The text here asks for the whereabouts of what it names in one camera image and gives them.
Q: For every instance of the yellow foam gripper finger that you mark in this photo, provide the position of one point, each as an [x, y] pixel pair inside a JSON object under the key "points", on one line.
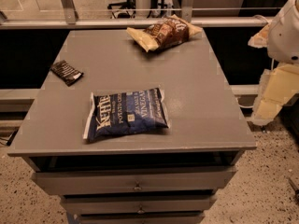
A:
{"points": [[260, 40], [276, 88]]}

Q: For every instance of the black rxbar chocolate bar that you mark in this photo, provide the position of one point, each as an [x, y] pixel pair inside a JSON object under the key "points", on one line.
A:
{"points": [[67, 73]]}

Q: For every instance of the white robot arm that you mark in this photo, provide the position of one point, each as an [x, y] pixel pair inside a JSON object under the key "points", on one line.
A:
{"points": [[283, 36]]}

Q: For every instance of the brown chip bag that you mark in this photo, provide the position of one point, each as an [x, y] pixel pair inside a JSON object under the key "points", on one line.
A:
{"points": [[169, 32]]}

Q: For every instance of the blue Kettle chip bag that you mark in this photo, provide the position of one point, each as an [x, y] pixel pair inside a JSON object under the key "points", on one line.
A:
{"points": [[125, 113]]}

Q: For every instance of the grey drawer cabinet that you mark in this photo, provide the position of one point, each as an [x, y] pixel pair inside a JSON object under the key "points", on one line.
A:
{"points": [[142, 138]]}

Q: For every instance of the black office chair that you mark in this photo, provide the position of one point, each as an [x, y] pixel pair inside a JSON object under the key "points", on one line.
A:
{"points": [[124, 9]]}

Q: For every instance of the middle grey drawer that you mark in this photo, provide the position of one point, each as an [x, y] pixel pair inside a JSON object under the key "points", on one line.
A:
{"points": [[138, 204]]}

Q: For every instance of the grey drawer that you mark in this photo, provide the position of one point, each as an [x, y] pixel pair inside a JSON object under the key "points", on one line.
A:
{"points": [[134, 181], [138, 204], [153, 218]]}

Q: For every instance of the bottom grey drawer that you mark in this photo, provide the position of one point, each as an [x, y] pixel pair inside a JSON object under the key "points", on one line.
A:
{"points": [[153, 218]]}

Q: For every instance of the top grey drawer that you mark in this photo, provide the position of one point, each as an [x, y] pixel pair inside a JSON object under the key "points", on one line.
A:
{"points": [[134, 181]]}

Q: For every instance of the metal window frame rail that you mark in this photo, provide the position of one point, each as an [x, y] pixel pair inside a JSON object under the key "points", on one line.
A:
{"points": [[254, 21]]}

